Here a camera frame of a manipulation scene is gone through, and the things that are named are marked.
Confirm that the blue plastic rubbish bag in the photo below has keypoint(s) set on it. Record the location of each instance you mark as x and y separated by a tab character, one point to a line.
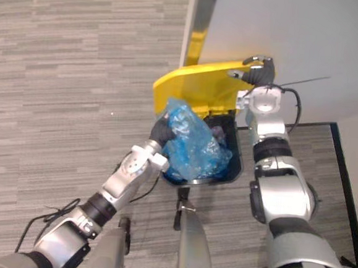
194	141

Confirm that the silver robot left leg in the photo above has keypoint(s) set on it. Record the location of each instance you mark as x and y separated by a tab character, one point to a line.
110	252

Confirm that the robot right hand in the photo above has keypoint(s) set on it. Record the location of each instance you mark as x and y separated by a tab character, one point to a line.
258	72

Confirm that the black large trash can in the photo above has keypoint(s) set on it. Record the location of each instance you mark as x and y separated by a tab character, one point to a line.
230	156

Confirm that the black floor edge strip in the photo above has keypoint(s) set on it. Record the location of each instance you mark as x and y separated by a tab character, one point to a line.
346	190

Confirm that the silver robot right leg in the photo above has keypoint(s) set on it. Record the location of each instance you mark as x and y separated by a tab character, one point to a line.
193	247

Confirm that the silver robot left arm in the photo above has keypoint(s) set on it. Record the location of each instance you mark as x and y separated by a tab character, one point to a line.
99	205

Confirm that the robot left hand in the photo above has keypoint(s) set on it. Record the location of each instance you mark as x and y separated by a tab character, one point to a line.
160	132

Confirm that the silver robot leg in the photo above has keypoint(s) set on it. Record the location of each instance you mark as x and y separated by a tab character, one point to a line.
110	252
193	247

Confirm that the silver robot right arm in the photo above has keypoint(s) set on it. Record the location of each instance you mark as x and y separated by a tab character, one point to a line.
283	192

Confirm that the yellow trash can lid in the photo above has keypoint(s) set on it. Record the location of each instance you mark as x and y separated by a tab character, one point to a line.
198	86

